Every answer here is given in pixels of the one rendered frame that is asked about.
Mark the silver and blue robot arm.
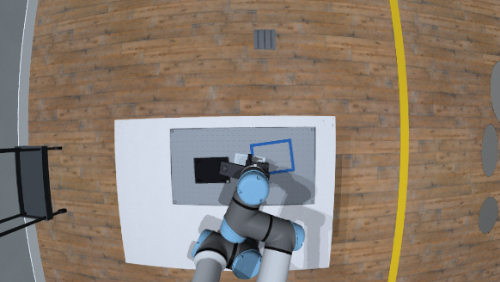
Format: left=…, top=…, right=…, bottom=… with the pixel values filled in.
left=192, top=162, right=305, bottom=282

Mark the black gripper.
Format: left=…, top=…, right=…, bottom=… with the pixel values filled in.
left=245, top=154, right=270, bottom=180

